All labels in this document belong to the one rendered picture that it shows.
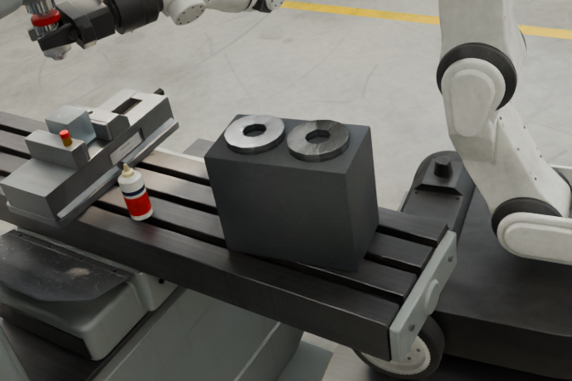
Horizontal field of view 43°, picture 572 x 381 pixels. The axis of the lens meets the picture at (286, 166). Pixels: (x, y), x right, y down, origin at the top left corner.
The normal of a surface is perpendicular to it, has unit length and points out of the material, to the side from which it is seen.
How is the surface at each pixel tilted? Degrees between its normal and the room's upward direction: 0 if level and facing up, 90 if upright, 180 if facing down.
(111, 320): 90
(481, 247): 0
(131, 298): 90
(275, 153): 0
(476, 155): 115
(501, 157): 90
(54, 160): 90
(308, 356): 0
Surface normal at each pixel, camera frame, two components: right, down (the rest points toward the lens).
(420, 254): -0.15, -0.80
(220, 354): 0.84, 0.20
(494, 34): -0.39, 0.59
